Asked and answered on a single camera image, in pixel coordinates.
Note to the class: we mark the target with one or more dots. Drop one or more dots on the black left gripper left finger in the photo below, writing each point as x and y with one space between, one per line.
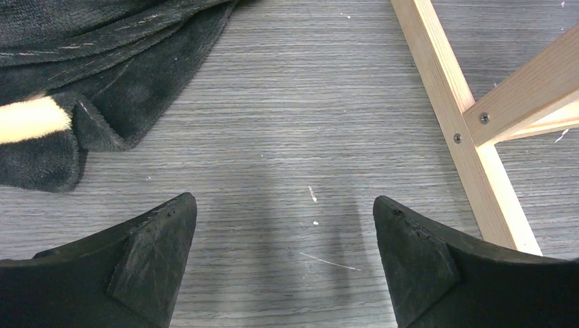
128 275

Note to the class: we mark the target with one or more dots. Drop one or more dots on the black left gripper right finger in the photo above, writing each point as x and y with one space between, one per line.
438 276

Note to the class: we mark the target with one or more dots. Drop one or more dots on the black floral fleece blanket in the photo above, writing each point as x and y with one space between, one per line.
81 76

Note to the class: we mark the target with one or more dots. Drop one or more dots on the wooden clothes rack frame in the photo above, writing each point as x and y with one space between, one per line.
540 97

